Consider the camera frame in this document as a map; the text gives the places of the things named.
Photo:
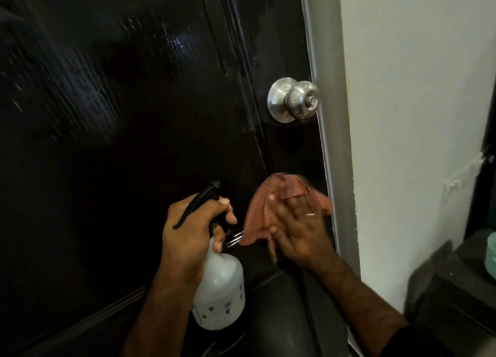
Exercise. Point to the person's left hand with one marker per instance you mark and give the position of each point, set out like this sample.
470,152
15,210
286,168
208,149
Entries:
186,244

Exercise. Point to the person's right hand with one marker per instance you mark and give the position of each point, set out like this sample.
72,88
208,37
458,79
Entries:
306,240

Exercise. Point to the orange checked cloth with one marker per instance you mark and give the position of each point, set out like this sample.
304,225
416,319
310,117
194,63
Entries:
259,209

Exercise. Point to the white spray bottle black trigger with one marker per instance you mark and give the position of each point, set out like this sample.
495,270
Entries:
221,291

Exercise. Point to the black wooden door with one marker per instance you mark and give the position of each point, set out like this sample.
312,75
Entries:
116,136

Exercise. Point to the person's right forearm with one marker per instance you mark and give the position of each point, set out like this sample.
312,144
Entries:
360,306

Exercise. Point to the dark plastic stool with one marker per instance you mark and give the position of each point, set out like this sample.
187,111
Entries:
457,291

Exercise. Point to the light green tray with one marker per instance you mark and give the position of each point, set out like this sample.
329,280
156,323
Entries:
492,256

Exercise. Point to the blue bed frame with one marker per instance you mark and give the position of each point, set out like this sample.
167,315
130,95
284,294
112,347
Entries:
484,174

